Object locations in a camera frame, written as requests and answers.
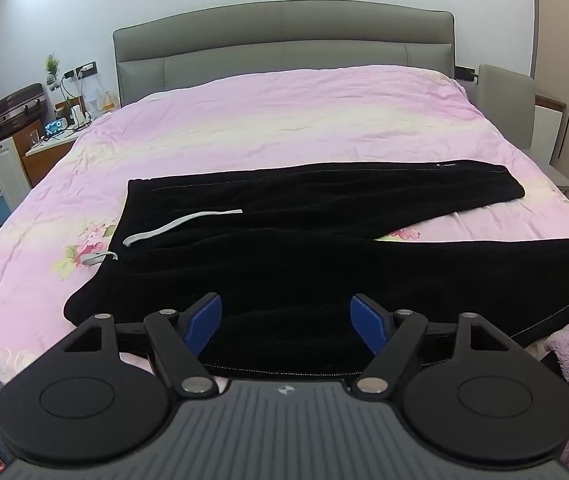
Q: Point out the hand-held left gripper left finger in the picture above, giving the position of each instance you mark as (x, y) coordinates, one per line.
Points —
(205, 321)

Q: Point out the pink floral duvet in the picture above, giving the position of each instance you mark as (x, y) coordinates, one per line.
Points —
(289, 120)

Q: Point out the clear plastic bottle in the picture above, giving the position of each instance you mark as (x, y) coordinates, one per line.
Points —
(94, 97)

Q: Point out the black pants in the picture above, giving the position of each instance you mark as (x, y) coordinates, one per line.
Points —
(289, 260)

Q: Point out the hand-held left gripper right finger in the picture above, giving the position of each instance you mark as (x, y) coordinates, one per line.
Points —
(367, 321)

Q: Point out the wooden nightstand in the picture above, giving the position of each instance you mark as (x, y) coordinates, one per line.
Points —
(47, 160)

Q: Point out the grey upholstered headboard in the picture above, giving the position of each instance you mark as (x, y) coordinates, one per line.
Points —
(284, 35)

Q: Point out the dark brown suitcase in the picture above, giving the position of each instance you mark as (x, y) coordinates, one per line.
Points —
(9, 110)

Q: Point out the drinking glass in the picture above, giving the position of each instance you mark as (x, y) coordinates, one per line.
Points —
(33, 139)

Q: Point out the small green potted plant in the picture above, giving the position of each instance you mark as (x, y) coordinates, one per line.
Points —
(52, 67)

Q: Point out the black wall outlet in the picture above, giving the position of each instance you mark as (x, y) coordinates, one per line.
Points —
(82, 69)

